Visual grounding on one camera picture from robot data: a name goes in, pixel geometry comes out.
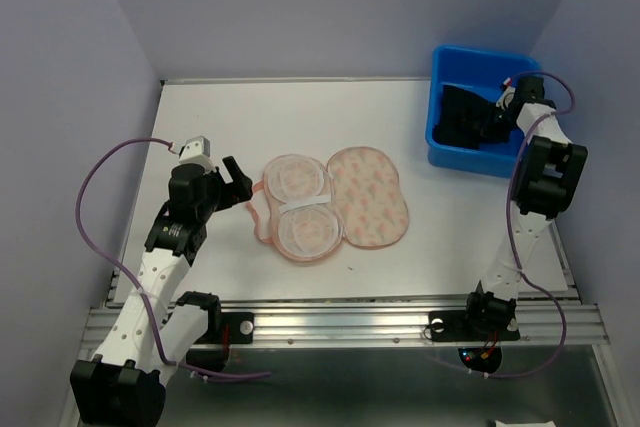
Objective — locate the aluminium mounting rail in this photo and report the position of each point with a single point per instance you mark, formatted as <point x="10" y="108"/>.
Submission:
<point x="400" y="323"/>

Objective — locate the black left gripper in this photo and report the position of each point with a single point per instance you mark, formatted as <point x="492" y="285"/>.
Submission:
<point x="233" y="192"/>

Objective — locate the floral mesh laundry bag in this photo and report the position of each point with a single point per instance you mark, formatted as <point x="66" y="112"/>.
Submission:
<point x="355" y="197"/>

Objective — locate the black bra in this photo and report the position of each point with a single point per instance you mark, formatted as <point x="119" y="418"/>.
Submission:
<point x="463" y="120"/>

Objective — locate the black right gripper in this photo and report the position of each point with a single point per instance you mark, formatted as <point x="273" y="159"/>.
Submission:
<point x="502" y="133"/>

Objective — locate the white paper sheet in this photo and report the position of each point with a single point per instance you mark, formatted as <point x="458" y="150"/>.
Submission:
<point x="499" y="423"/>

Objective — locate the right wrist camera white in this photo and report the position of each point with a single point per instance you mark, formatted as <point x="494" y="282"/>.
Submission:
<point x="507" y="95"/>

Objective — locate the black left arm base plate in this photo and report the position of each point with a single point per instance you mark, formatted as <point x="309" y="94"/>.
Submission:
<point x="234" y="328"/>

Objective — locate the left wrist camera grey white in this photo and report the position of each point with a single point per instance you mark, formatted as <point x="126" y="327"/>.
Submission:
<point x="196" y="151"/>

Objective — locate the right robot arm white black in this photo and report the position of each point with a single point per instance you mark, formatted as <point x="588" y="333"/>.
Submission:
<point x="546" y="174"/>

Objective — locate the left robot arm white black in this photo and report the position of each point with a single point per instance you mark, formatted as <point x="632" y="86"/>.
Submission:
<point x="124" y="383"/>

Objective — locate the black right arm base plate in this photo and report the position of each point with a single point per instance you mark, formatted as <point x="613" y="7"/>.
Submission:
<point x="452" y="326"/>

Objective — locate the blue plastic bin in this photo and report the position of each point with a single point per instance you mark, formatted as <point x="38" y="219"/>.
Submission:
<point x="466" y="83"/>

